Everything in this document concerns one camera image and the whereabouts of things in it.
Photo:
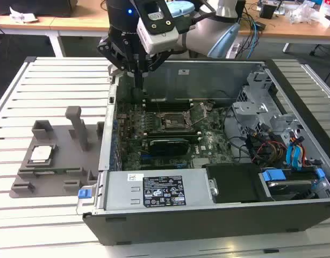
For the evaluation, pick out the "large black box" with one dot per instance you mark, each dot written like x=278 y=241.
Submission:
x=33 y=8

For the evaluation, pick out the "silver power supply unit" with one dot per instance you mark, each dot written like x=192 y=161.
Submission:
x=119 y=193

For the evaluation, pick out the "silver drive cage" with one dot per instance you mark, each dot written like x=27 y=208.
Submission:
x=248 y=108

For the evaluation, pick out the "white box red print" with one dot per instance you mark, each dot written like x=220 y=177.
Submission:
x=329 y=10

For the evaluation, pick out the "grey parts rack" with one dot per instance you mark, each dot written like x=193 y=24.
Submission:
x=64 y=158

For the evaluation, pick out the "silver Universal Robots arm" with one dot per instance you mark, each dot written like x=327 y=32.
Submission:
x=200 y=35

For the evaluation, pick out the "wooden desk white frame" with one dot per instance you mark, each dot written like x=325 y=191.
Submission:
x=20 y=25
x=288 y=32

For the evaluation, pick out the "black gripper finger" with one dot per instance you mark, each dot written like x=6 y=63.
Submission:
x=155 y=63
x=114 y=53

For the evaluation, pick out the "black graphics card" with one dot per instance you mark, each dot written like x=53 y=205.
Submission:
x=167 y=146

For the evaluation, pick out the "clear plastic bags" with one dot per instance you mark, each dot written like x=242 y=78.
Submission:
x=304 y=12

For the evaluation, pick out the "green motherboard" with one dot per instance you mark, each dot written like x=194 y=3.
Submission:
x=213 y=150

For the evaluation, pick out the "blue release latch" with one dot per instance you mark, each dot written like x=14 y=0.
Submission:
x=84 y=194

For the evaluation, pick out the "black plastic air shroud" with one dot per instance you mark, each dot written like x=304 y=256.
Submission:
x=235 y=185

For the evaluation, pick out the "black open PC case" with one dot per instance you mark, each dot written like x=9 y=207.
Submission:
x=208 y=225

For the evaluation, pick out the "black power adapter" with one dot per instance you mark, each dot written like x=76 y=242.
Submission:
x=260 y=25

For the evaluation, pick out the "silver chipset heatsink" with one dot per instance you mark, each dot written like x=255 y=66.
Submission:
x=201 y=162

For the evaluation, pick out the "green RAM stick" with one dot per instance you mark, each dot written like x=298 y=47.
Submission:
x=57 y=171

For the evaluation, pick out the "silver CPU chip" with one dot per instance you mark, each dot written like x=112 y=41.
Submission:
x=41 y=154

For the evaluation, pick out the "silver hard disk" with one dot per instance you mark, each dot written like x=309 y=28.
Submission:
x=288 y=183

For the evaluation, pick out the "white power strip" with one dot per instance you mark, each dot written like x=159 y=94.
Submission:
x=233 y=49

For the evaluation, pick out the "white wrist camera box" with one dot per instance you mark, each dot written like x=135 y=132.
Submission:
x=159 y=41

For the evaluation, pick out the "black RAM slot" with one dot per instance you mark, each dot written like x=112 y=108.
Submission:
x=170 y=132
x=167 y=101
x=167 y=107
x=175 y=138

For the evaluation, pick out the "crumpled white paper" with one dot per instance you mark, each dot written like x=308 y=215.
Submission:
x=22 y=16

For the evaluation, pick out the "blue disk carrier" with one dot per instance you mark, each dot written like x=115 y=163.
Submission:
x=272 y=175

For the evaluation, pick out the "black power supply label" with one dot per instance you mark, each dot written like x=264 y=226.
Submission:
x=163 y=190

